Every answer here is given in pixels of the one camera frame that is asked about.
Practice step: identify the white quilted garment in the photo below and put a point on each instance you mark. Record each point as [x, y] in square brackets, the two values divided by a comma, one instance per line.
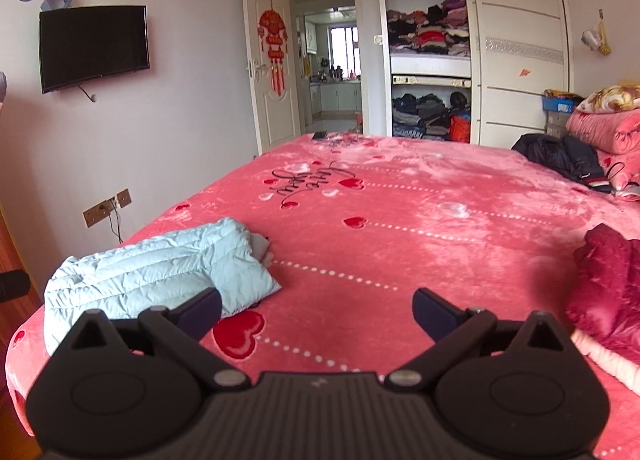
[610, 362]

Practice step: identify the black wall television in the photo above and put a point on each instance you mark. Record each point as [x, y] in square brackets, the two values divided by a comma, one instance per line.
[92, 50]

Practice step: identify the white door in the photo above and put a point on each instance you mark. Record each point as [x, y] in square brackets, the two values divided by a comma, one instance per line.
[280, 120]

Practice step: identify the bottles on kitchen counter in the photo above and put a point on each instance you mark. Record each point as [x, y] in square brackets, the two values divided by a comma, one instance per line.
[332, 74]

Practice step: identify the white wardrobe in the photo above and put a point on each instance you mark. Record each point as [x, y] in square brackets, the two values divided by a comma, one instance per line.
[520, 65]

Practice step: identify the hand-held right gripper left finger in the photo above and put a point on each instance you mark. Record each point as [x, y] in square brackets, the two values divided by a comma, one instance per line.
[200, 307]

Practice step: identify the blue box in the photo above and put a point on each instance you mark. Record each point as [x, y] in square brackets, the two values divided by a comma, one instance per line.
[560, 105]

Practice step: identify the floral pillow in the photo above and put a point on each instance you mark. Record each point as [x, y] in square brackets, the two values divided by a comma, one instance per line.
[615, 98]

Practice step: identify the dark red down jacket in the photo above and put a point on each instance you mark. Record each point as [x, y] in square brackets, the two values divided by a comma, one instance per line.
[610, 290]

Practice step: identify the white kitchen wall cabinet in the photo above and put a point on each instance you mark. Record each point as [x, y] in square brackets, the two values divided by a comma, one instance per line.
[311, 35]

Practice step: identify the black phone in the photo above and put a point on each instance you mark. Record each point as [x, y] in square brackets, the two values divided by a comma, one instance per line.
[319, 135]

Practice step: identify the pile of colourful folded clothes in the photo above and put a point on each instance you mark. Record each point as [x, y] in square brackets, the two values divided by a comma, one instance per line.
[430, 33]

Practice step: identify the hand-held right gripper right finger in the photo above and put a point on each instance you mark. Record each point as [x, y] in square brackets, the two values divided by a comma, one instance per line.
[435, 310]

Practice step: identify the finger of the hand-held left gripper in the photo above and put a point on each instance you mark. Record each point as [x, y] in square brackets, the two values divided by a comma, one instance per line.
[12, 286]

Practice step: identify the grey boxes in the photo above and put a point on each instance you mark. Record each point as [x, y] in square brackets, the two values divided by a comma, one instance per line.
[555, 125]

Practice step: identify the kitchen window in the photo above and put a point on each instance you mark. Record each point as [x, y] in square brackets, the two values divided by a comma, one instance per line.
[342, 48]

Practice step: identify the yellow hanging tassel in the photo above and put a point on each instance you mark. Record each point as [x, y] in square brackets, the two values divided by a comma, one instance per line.
[604, 38]

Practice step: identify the light blue down jacket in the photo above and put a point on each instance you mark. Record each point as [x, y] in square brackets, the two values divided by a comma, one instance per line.
[150, 270]

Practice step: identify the folded pink quilt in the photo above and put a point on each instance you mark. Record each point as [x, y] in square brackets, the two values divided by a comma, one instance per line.
[605, 130]

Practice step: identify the white hanging object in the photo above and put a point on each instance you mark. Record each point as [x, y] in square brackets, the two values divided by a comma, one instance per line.
[590, 39]

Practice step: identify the pile of dark folded clothes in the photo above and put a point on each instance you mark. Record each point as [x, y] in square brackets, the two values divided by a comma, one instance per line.
[425, 115]

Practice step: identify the brass wall socket panel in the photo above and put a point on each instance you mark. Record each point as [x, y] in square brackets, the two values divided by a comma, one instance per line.
[95, 212]

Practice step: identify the white kitchen base cabinet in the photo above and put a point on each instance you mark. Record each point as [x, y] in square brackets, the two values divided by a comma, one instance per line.
[335, 98]

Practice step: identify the red knot door ornament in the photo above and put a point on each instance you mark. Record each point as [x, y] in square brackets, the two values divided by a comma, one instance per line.
[272, 33]

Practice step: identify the black jacket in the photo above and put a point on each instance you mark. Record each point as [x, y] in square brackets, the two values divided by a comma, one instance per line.
[555, 155]

